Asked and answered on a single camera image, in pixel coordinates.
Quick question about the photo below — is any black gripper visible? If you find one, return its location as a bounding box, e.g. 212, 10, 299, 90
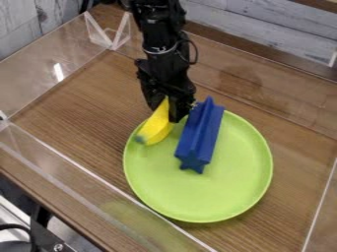
133, 48, 196, 123

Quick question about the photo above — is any yellow toy banana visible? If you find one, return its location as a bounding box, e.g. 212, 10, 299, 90
133, 97, 173, 146

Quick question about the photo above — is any green round plate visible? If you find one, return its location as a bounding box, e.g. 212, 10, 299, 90
122, 111, 274, 223

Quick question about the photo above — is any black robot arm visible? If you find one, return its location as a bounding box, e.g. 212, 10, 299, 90
126, 0, 199, 123

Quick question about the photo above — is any clear acrylic corner bracket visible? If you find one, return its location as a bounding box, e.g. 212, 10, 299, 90
84, 12, 130, 51

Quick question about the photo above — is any clear acrylic front wall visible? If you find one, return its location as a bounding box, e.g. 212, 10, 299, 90
0, 120, 216, 252

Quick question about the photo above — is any black metal table bracket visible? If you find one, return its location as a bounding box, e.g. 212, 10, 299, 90
32, 226, 76, 252

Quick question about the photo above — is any black cable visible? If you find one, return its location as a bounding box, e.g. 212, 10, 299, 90
0, 223, 38, 252

